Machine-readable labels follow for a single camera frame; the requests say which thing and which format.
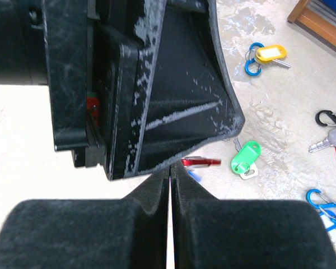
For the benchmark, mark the blue key tag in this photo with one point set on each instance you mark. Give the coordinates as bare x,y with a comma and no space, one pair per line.
195,176
329,222

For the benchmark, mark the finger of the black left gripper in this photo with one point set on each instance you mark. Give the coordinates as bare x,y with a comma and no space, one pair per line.
185,98

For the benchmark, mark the yellow key tag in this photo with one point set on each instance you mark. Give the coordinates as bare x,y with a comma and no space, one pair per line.
270,53

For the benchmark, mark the blue S carabiner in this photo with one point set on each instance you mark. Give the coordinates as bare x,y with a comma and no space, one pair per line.
250,59
327,208

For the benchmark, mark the wooden shelf rack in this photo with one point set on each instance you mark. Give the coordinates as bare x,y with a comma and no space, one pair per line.
318,18

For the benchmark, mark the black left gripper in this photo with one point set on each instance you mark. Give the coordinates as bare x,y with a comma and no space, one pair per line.
98,59

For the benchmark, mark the red S carabiner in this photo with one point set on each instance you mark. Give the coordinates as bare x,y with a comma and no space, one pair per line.
198,161

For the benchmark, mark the green key tag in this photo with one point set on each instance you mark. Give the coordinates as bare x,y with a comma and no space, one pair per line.
245,157

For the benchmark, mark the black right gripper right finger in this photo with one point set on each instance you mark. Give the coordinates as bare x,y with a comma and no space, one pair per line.
213,233

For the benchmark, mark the silver key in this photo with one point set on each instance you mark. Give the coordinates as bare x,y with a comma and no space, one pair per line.
281,63
254,171
329,141

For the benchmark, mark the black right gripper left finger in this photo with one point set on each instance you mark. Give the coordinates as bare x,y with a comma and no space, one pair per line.
127,233

